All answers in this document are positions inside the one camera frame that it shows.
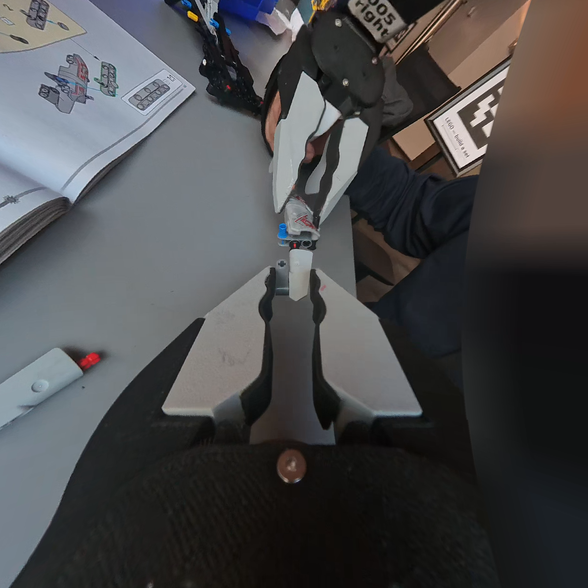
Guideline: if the black lego model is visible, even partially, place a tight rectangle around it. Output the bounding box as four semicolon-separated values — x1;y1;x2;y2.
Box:
164;0;265;115

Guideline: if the grey lego piece red sticker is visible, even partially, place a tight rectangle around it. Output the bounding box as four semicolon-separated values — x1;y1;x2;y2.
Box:
277;194;321;251

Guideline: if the framed marker sign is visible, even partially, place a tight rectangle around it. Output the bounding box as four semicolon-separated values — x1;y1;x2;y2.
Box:
425;57;513;176

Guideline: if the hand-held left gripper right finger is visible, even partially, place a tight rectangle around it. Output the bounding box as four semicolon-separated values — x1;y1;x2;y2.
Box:
310;269;423;431

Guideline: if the person's leg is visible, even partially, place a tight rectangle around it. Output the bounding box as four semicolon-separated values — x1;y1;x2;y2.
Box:
358;248;466;366

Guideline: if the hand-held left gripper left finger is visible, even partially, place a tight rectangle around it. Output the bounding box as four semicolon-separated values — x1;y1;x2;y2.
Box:
162;266;276;427

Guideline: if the blue plastic bin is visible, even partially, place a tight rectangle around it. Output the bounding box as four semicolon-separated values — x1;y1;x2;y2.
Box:
216;0;288;24

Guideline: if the white and grey lego piece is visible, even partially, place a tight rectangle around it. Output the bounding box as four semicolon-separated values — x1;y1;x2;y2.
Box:
275;248;315;302

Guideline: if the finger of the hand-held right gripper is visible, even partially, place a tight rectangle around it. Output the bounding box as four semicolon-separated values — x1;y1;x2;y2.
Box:
271;73;343;215
302;116;371;230

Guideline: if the person's right forearm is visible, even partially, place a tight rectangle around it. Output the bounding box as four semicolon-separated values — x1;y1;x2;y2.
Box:
345;146;478;276

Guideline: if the clear plastic bag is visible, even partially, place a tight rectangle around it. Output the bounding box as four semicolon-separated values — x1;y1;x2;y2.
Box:
264;11;301;38

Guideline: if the lego instruction booklet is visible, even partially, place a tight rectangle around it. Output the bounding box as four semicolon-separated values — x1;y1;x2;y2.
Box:
0;0;196;266

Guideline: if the person's right hand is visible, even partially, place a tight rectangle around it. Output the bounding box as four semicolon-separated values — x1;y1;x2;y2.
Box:
264;91;283;153

